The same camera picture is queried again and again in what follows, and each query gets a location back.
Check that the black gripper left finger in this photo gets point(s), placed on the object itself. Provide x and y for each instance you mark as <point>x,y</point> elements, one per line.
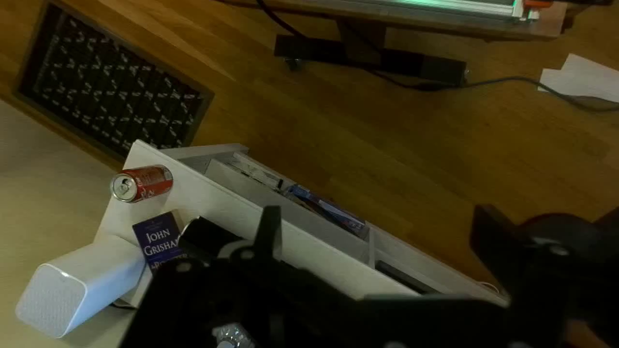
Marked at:
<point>269,233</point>

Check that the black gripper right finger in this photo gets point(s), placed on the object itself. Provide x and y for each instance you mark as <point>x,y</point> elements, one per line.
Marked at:
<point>514,258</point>

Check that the aluminium robot base platform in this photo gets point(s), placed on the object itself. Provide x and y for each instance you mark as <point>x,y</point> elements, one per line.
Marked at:
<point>412,14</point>

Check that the white box speaker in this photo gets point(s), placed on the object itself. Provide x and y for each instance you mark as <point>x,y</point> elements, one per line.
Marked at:
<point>77,291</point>

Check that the blue media cases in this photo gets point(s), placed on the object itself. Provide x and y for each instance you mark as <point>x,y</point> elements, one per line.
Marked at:
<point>325,210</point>

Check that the white media case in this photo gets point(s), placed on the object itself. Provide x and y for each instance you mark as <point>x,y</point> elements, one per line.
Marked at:
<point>253,169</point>

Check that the white TV stand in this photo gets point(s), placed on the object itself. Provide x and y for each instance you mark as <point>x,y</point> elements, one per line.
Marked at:
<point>205,196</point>

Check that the blue paperback book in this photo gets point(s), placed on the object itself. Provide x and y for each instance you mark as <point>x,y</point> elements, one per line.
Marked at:
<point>157,241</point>

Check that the red soda can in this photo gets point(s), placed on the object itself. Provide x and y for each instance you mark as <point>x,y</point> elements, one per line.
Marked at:
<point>147,185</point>

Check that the white paper sheet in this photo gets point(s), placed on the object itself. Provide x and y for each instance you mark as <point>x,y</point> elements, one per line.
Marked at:
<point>580,78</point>

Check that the black floor vent grille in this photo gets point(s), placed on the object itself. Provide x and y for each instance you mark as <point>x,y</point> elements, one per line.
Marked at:
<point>108,84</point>

